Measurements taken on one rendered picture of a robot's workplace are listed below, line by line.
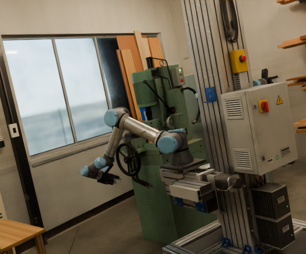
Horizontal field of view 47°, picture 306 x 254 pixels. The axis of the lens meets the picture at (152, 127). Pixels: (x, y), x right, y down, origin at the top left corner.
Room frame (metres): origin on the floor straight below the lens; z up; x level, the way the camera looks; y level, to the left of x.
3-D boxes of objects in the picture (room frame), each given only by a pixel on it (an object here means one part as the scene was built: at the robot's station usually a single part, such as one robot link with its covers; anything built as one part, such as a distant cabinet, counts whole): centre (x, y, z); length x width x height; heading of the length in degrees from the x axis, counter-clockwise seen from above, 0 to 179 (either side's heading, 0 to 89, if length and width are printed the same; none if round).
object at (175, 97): (3.12, -0.25, 1.23); 0.09 x 0.08 x 0.15; 135
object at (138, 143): (2.96, 0.17, 0.92); 0.15 x 0.13 x 0.09; 45
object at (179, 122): (3.09, -0.23, 1.02); 0.09 x 0.07 x 0.12; 45
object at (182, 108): (3.28, -0.19, 1.16); 0.22 x 0.22 x 0.72; 45
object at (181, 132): (2.29, -0.15, 0.98); 0.13 x 0.12 x 0.14; 153
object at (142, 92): (3.07, 0.01, 1.35); 0.18 x 0.18 x 0.31
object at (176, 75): (3.20, -0.32, 1.40); 0.10 x 0.06 x 0.16; 135
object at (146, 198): (3.16, -0.07, 0.36); 0.58 x 0.45 x 0.71; 135
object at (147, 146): (3.02, 0.11, 0.87); 0.61 x 0.30 x 0.06; 45
